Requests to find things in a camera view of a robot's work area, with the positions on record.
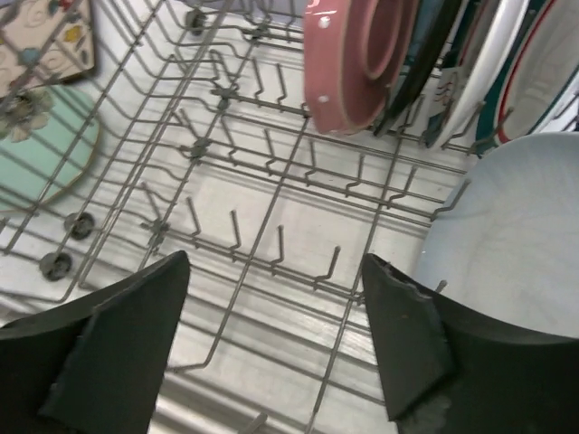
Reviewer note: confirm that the white oval plate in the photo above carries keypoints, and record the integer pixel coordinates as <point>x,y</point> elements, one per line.
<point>508,245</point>

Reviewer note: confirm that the mint green flower plate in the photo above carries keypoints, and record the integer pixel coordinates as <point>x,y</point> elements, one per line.
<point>49,137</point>

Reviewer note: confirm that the pink polka dot plate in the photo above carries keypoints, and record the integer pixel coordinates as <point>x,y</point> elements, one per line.
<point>353,52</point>

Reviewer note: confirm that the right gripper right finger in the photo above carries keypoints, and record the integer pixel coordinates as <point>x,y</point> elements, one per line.
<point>446,368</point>

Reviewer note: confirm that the grey wire dish rack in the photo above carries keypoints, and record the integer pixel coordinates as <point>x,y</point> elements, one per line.
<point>207,146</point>

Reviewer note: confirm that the cream square floral plate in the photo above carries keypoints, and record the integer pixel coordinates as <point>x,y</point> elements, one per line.
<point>56,37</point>

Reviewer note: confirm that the dark teal square plate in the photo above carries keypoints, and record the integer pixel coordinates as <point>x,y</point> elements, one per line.
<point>423,30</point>

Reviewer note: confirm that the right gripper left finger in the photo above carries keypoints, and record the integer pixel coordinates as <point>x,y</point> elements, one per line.
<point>96,364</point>

